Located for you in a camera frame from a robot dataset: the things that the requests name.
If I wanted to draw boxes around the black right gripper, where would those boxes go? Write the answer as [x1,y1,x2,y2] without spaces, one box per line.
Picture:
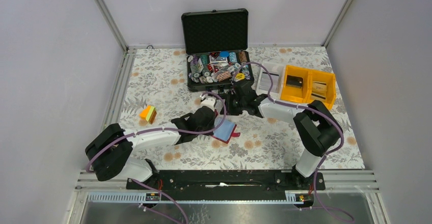
[220,91,247,116]

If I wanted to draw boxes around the red leather card holder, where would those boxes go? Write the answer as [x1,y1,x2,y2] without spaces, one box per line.
[212,117,241,144]

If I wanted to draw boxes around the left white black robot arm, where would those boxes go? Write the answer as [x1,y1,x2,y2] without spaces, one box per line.
[85,105,216,189]

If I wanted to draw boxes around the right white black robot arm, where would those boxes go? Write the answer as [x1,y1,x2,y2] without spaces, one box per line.
[223,80,343,189]

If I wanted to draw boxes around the cards in white bin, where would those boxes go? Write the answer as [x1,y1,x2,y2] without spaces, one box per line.
[259,72,280,93]

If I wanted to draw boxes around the black card in yellow bin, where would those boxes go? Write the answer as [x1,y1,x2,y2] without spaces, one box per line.
[286,75,304,89]

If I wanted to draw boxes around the beige cards in yellow bin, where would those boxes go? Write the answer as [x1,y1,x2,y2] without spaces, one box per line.
[311,81,327,102]

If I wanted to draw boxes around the yellow round dealer chip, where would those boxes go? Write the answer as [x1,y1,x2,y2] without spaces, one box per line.
[234,73,245,82]

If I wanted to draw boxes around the white plastic bin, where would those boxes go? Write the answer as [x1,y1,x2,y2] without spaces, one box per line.
[256,61,286,100]

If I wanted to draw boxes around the orange green sticky note block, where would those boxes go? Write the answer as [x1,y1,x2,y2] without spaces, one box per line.
[139,105,157,124]

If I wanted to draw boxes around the black poker chip case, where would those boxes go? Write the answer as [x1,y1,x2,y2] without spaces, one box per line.
[181,8,254,92]

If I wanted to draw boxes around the floral patterned table mat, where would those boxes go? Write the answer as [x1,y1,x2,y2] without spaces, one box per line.
[114,46,366,171]

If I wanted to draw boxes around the yellow bin left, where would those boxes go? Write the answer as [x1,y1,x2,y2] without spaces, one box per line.
[280,65,310,103]

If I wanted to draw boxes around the yellow bin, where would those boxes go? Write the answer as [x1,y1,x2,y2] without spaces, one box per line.
[306,70,336,110]
[280,65,310,103]

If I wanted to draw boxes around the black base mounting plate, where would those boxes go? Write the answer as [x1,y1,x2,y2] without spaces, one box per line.
[144,170,326,195]

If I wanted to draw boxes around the yellow bin right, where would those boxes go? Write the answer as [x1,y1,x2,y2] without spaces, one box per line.
[306,70,336,110]

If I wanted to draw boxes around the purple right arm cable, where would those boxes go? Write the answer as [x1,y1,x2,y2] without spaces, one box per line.
[231,62,356,224]

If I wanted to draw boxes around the white slotted cable duct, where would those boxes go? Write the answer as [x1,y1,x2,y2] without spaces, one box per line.
[87,189,314,205]

